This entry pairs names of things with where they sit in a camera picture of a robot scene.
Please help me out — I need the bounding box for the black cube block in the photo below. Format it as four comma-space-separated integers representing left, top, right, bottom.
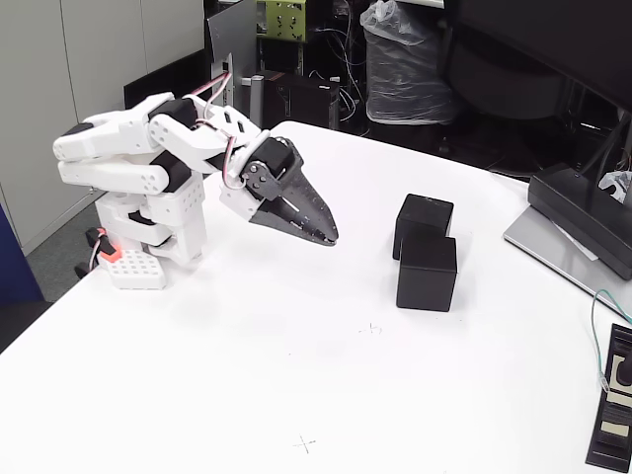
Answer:
395, 236, 459, 313
392, 193, 455, 262

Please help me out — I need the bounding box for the orange clamp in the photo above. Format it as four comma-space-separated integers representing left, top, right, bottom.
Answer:
86, 227, 123, 263

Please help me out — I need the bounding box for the black flat panel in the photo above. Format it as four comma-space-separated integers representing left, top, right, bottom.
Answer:
122, 48, 213, 111

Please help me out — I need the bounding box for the bin with clear plastic bag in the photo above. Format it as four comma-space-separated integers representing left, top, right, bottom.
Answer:
358, 0, 458, 127

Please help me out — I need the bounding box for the grey desktop computer tower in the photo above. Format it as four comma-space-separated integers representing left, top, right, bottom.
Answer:
204, 0, 261, 130

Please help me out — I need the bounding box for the green metal box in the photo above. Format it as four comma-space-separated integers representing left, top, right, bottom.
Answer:
255, 0, 308, 44

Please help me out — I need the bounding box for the black office chair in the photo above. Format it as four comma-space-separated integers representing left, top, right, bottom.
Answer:
441, 22, 569, 122

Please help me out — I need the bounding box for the blue partition panel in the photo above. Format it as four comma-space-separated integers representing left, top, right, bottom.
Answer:
0, 204, 45, 307

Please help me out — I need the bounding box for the grey cabinet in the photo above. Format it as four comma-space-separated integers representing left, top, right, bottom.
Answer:
0, 0, 206, 258

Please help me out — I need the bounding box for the silver monitor stand base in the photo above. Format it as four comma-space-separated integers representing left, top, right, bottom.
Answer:
502, 204, 632, 322

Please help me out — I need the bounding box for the black box on stand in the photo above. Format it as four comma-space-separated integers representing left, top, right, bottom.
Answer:
526, 163, 632, 281

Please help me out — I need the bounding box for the small clear plastic bag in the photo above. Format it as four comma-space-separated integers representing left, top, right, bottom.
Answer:
597, 170, 632, 203

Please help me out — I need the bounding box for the black flat device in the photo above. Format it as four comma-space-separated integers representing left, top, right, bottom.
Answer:
585, 323, 632, 473

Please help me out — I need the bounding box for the red white servo cable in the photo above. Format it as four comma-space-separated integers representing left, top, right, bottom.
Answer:
190, 71, 248, 193

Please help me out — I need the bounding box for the grey metal post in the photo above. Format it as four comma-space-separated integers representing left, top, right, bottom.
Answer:
241, 73, 266, 131

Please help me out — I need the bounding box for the green cable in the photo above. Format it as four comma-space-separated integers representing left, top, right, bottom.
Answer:
591, 288, 632, 391

